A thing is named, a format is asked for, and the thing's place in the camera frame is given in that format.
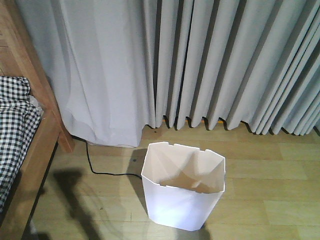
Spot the white plastic trash bin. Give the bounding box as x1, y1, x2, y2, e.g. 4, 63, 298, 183
141, 142, 226, 231

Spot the light grey curtain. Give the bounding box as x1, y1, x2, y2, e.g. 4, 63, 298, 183
17, 0, 320, 147

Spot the black white checkered bedding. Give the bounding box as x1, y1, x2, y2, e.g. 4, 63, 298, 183
0, 76, 41, 212

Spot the black floor power cable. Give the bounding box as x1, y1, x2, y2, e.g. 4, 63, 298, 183
72, 134, 143, 180

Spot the wooden bed frame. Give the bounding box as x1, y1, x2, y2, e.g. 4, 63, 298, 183
0, 0, 74, 240

